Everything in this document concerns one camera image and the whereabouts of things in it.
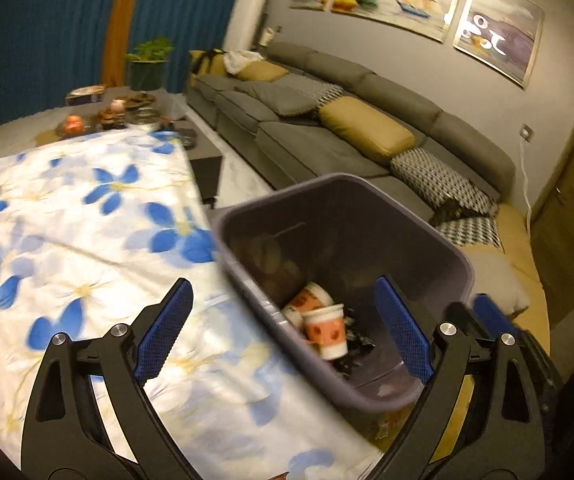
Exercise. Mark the blue floral white tablecloth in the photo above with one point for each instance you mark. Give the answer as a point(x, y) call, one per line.
point(92, 230)

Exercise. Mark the green potted plant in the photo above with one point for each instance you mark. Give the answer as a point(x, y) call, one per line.
point(147, 64)

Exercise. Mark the mustard cushion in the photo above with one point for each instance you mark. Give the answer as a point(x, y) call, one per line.
point(374, 134)
point(262, 71)

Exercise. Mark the far black white patterned cushion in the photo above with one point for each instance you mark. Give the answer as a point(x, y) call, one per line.
point(321, 92)

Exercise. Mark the black white patterned cushion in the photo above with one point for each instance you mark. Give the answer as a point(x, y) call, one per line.
point(321, 92)
point(449, 194)

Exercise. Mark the wall power socket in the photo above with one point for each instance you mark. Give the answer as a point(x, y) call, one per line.
point(526, 133)

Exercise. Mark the flat box on table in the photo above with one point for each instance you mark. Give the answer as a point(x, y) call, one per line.
point(85, 95)

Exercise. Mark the black plastic bag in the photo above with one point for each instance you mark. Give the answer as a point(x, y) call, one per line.
point(359, 345)

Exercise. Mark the white cloth on sofa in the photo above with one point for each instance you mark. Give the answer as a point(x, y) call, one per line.
point(237, 60)

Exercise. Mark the dark purple trash bin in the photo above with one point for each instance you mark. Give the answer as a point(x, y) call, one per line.
point(341, 233)

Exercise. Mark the far mustard cushion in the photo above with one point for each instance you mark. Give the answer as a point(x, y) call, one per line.
point(262, 71)

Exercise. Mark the orange fruit ornament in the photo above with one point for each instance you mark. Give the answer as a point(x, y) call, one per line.
point(74, 125)

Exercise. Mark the dark coffee table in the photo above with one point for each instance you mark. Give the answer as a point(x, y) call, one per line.
point(206, 159)

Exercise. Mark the grey sectional sofa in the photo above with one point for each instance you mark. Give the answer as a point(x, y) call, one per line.
point(290, 150)

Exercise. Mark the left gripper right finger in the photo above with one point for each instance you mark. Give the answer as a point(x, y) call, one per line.
point(467, 423)

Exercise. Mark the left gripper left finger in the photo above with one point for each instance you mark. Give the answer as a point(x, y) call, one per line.
point(64, 435)

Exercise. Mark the dark grey cushion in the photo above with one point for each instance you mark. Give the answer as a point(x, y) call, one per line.
point(281, 100)

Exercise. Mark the blue window curtain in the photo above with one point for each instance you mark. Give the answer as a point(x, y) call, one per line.
point(49, 47)

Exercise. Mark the near mustard cushion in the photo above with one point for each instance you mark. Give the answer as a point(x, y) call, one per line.
point(374, 134)

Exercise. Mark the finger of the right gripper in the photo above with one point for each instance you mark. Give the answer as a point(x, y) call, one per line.
point(491, 318)

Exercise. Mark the white standing air conditioner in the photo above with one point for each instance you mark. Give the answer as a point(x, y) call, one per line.
point(243, 24)

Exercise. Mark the right purple landscape painting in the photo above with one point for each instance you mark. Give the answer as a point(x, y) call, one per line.
point(501, 34)

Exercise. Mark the orange curtain strip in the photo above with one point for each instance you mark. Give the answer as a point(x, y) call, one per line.
point(116, 45)

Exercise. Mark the light grey cushion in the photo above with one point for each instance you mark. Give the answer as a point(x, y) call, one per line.
point(493, 276)

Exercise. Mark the near black white patterned cushion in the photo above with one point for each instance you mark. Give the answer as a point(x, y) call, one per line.
point(449, 194)

